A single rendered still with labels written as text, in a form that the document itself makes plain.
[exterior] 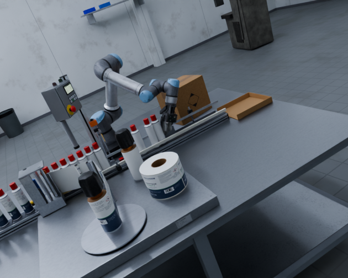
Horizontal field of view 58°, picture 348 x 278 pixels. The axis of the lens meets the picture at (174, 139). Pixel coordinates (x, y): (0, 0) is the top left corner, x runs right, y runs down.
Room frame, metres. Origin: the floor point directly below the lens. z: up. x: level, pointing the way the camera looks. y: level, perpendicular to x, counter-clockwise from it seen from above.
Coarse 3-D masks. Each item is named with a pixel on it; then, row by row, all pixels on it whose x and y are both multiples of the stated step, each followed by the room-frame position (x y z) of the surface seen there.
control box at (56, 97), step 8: (48, 88) 1.84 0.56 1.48; (56, 88) 1.79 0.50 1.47; (48, 96) 1.80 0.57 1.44; (56, 96) 1.78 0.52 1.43; (64, 96) 1.82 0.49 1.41; (48, 104) 1.81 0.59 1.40; (56, 104) 1.79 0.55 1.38; (64, 104) 1.78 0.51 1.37; (72, 104) 1.85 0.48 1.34; (80, 104) 1.92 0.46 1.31; (56, 112) 1.80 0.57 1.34; (64, 112) 1.78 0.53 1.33; (72, 112) 1.82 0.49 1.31; (56, 120) 1.81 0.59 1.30
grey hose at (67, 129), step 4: (64, 120) 1.86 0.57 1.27; (64, 124) 1.86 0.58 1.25; (64, 128) 1.86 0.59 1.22; (68, 128) 1.86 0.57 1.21; (68, 132) 1.86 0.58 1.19; (68, 136) 1.86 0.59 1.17; (72, 136) 1.86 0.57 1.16; (72, 140) 1.86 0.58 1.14; (72, 144) 1.86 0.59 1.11; (76, 144) 1.86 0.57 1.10; (76, 148) 1.85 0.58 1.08
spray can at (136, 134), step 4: (132, 128) 1.85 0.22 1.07; (132, 132) 1.86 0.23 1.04; (136, 132) 1.85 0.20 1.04; (136, 136) 1.84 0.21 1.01; (140, 136) 1.86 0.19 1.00; (136, 140) 1.85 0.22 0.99; (140, 140) 1.85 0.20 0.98; (136, 144) 1.85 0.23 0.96; (140, 144) 1.84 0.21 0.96; (144, 144) 1.86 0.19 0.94; (140, 148) 1.85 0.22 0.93; (144, 148) 1.85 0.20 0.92
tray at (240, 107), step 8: (248, 96) 2.26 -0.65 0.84; (256, 96) 2.18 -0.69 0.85; (264, 96) 2.09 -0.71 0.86; (224, 104) 2.21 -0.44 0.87; (232, 104) 2.22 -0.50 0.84; (240, 104) 2.18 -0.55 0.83; (248, 104) 2.13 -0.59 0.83; (256, 104) 1.99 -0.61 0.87; (264, 104) 2.00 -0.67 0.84; (232, 112) 2.10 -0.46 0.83; (240, 112) 2.04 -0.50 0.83; (248, 112) 1.96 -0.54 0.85
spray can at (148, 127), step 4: (144, 120) 1.88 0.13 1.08; (148, 120) 1.89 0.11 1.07; (148, 124) 1.88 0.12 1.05; (148, 128) 1.87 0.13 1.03; (152, 128) 1.88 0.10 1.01; (148, 132) 1.88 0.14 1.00; (152, 132) 1.87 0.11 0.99; (152, 136) 1.87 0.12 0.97; (156, 136) 1.89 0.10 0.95; (152, 140) 1.87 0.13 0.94; (156, 140) 1.88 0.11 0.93; (152, 144) 1.88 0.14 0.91
